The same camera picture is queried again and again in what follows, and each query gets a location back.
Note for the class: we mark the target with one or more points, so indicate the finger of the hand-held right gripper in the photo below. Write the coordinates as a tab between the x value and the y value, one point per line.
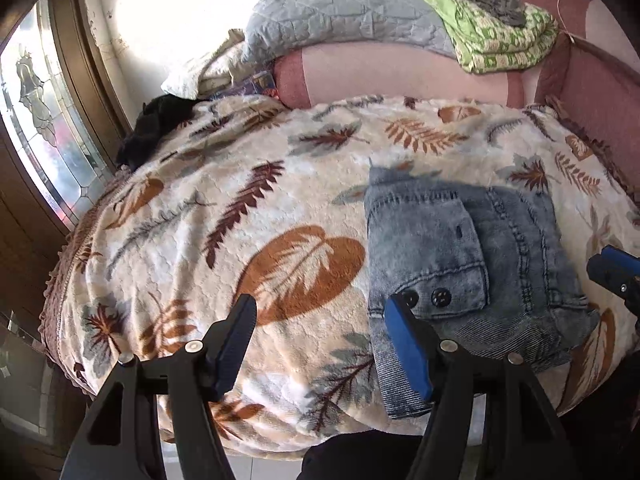
617	270

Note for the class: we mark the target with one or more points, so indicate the black cloth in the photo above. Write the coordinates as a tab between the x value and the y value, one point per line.
150	127

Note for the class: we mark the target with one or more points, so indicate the green patterned folded blanket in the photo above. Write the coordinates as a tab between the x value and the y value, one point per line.
492	30

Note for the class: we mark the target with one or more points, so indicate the dark grey cloth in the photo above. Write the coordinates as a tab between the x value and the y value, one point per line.
492	4

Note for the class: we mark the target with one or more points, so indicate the cream cloth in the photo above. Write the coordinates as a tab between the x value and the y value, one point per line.
210	72

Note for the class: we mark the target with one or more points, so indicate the leaf print blanket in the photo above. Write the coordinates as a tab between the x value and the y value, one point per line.
240	240

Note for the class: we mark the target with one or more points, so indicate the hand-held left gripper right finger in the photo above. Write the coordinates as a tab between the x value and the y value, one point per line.
409	347

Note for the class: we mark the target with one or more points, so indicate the glass side table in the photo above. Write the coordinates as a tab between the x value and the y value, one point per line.
22	380

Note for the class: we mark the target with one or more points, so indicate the grey quilted pillow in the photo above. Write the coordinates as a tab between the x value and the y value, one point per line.
340	10

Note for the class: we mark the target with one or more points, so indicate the blue denim pants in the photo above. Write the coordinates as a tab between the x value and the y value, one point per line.
450	280

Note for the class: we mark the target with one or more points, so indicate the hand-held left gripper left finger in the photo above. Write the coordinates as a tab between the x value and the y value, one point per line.
235	342

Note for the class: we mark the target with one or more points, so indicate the person's dark clothing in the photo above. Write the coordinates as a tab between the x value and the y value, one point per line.
360	457

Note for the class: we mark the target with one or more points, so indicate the stained glass window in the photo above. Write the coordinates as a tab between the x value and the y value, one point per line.
45	130

